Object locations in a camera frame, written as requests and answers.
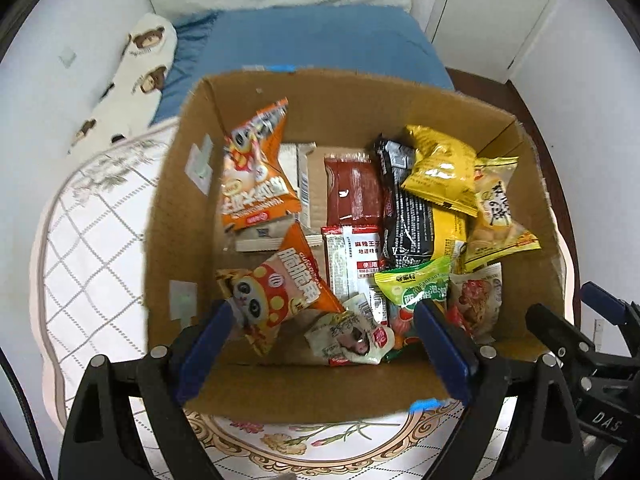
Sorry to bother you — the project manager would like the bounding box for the bear print pillow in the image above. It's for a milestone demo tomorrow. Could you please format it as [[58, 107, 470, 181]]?
[[67, 12, 178, 156]]

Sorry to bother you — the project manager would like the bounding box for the black snack packet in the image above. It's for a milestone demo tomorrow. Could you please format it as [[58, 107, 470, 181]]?
[[374, 135, 436, 268]]

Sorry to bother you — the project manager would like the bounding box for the silver white snack packet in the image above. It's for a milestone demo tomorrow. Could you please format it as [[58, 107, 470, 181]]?
[[277, 142, 318, 231]]

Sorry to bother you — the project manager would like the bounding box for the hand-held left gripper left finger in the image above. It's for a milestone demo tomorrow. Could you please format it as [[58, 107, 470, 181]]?
[[57, 299, 236, 480]]

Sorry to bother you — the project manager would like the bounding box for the brown cardboard box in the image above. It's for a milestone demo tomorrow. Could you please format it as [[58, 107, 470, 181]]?
[[142, 67, 568, 423]]

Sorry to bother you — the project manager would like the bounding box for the red and white snack packet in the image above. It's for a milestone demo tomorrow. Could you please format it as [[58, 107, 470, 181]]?
[[320, 225, 388, 323]]

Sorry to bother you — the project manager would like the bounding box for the green snack packet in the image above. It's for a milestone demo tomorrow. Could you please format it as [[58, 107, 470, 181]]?
[[374, 256, 453, 318]]

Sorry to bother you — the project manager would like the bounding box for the blue pillow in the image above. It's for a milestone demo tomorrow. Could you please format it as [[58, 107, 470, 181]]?
[[150, 6, 456, 126]]

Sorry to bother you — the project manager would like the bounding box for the white crumpled snack packet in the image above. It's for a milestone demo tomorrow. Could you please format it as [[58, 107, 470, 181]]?
[[304, 294, 397, 368]]

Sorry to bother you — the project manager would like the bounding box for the orange panda snack packet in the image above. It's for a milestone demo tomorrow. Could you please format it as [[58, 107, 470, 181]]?
[[220, 97, 303, 233], [215, 220, 347, 357]]

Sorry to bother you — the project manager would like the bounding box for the white door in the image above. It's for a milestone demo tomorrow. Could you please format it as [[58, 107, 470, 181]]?
[[425, 0, 571, 78]]

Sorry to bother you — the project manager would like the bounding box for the yellow clear-window snack packet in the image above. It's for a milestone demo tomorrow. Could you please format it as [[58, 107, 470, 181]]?
[[462, 156, 542, 273]]

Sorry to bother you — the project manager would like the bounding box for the beige snack packet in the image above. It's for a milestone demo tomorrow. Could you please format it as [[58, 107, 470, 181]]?
[[235, 220, 301, 253]]

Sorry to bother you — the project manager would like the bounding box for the red orange snack packet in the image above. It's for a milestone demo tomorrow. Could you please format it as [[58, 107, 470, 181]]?
[[387, 310, 426, 348]]

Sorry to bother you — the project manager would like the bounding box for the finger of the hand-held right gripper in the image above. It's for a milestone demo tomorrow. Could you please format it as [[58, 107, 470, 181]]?
[[525, 302, 598, 361], [580, 281, 640, 333]]

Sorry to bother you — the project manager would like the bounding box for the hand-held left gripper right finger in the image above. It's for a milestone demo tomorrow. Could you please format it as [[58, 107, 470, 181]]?
[[412, 299, 586, 480]]

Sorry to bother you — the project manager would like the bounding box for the white food-picture snack packet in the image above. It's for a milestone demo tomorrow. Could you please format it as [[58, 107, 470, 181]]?
[[447, 262, 503, 338]]

